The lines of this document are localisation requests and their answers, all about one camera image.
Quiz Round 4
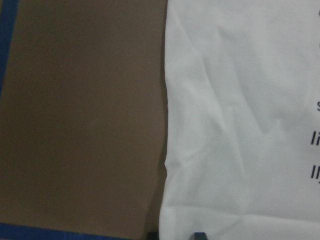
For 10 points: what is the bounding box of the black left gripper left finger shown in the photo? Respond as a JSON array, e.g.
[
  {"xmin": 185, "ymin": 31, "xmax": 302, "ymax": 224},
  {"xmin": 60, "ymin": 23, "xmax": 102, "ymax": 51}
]
[{"xmin": 146, "ymin": 231, "xmax": 158, "ymax": 240}]

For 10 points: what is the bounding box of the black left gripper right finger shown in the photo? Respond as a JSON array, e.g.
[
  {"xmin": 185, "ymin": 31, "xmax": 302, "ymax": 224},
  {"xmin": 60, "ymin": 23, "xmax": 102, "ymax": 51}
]
[{"xmin": 190, "ymin": 232, "xmax": 207, "ymax": 240}]

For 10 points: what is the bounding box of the white long-sleeve printed shirt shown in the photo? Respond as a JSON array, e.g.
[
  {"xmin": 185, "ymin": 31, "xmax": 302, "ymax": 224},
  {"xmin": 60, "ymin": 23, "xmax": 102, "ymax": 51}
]
[{"xmin": 159, "ymin": 0, "xmax": 320, "ymax": 240}]

